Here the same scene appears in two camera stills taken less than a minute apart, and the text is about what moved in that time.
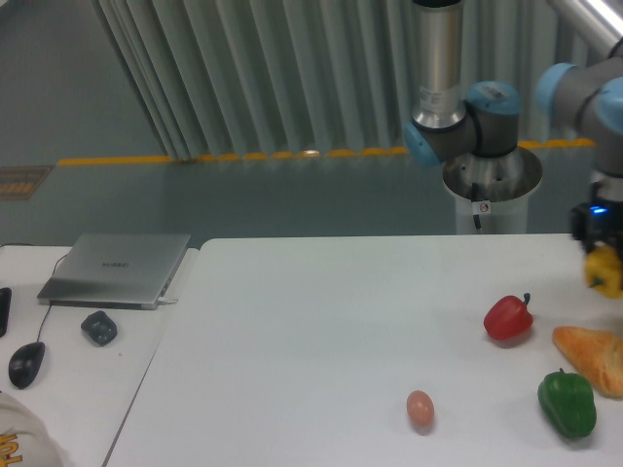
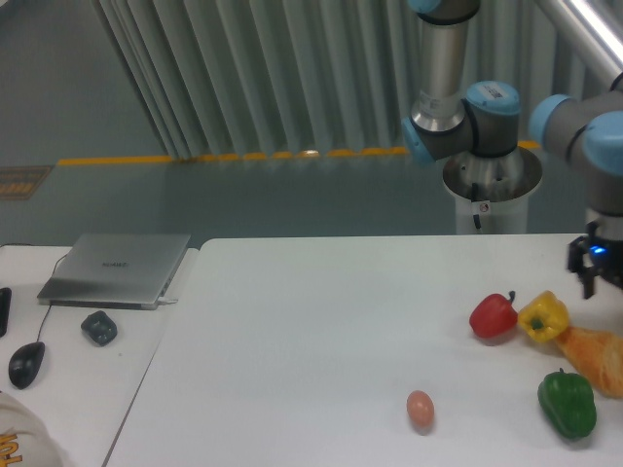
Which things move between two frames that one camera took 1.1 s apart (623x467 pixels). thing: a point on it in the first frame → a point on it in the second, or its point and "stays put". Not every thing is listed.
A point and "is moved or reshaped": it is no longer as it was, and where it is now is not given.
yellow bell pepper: [604, 269] is moved or reshaped
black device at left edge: [5, 306] stays put
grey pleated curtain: [229, 78] stays put
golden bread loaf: [597, 353] stays put
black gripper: [600, 221] → [605, 255]
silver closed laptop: [115, 270] stays put
